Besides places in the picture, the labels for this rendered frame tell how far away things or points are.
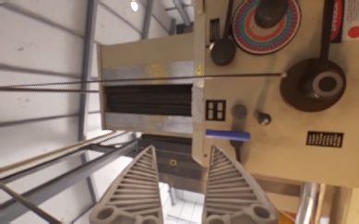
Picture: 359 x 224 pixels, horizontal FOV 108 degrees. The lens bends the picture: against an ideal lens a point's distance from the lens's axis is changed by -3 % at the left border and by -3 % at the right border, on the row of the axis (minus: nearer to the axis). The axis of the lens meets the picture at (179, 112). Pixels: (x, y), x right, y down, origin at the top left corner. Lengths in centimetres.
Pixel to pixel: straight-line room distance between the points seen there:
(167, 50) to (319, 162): 115
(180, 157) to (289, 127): 98
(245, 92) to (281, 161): 24
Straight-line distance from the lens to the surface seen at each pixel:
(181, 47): 125
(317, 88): 45
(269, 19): 43
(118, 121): 154
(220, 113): 47
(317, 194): 106
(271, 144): 51
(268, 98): 49
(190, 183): 141
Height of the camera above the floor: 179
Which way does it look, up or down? 18 degrees up
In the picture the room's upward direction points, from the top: 88 degrees counter-clockwise
